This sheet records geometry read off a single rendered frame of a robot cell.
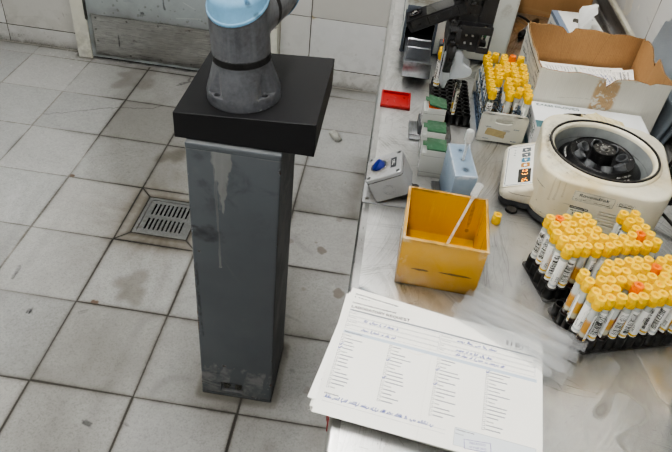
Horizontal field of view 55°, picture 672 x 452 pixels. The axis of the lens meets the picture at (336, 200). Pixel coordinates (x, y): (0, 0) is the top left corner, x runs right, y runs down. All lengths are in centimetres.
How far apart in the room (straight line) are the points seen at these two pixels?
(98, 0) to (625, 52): 245
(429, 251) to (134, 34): 261
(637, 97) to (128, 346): 155
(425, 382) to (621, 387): 29
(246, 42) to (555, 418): 81
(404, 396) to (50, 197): 198
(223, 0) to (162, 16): 210
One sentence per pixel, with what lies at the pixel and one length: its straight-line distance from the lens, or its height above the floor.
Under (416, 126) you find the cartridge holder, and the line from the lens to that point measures 140.
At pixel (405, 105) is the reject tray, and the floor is 88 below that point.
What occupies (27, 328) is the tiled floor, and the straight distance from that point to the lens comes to 221.
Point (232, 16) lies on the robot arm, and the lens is 121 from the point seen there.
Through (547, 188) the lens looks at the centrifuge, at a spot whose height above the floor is 95.
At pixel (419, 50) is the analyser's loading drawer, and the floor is 94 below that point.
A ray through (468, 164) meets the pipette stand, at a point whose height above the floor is 98.
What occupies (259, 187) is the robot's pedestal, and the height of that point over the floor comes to 78.
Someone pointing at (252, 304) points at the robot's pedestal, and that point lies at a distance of 161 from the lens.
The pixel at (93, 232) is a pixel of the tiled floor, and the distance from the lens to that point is 246.
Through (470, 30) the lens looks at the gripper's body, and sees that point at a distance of 126.
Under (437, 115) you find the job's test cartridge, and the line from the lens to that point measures 136.
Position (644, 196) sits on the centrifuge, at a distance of 121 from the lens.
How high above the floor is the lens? 163
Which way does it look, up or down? 39 degrees down
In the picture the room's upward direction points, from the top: 7 degrees clockwise
